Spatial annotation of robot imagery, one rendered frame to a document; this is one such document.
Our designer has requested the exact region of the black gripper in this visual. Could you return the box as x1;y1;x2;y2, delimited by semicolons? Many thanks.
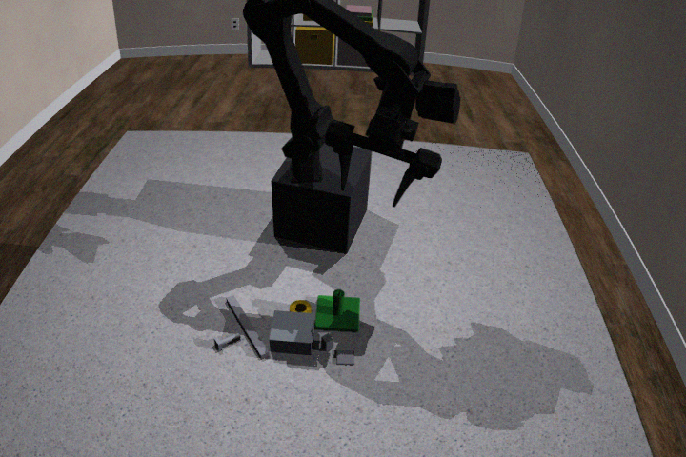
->
325;104;442;207

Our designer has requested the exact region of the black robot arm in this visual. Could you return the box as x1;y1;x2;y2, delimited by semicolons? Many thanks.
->
243;0;460;183

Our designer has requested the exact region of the gold round nut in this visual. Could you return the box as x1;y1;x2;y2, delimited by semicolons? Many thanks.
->
290;300;312;313

